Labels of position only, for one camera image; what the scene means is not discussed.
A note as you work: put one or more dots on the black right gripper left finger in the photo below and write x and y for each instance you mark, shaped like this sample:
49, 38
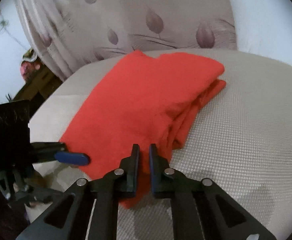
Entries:
88, 209

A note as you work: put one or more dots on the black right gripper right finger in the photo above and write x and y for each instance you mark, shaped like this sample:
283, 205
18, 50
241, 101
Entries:
201, 209

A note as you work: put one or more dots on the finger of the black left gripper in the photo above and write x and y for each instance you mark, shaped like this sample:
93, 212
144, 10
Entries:
60, 153

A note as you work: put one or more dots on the red knit sweater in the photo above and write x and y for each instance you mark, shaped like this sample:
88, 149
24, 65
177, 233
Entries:
142, 100

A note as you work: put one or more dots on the dark wooden cabinet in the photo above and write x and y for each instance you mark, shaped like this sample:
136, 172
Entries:
38, 88

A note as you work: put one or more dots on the red decorative item on cabinet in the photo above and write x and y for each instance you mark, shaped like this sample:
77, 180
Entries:
30, 63

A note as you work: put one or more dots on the beige woven table cover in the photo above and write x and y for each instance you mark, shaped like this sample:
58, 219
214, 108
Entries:
242, 140

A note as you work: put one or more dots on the beige leaf print curtain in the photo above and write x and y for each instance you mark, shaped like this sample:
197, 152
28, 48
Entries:
68, 34

